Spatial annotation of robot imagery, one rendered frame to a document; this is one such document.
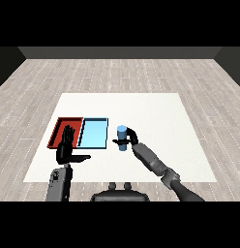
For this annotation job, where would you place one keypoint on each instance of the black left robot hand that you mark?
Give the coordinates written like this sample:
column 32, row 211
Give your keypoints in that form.
column 65, row 150

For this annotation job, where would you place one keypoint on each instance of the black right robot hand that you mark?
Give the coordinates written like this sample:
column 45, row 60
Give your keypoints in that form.
column 133, row 137

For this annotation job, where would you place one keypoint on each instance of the blue can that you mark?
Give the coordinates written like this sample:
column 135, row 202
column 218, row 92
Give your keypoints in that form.
column 122, row 133

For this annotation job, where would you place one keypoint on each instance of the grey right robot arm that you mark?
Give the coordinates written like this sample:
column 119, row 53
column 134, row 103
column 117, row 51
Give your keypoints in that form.
column 160, row 169

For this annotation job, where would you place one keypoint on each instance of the red shallow open box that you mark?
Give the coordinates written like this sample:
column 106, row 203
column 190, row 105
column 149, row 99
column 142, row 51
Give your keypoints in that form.
column 60, row 131

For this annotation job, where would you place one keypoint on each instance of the light blue shallow open box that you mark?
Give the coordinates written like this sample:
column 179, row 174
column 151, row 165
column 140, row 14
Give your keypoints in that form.
column 93, row 133

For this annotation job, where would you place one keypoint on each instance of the dark grey robot body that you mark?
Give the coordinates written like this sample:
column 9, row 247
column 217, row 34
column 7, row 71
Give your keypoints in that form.
column 120, row 194

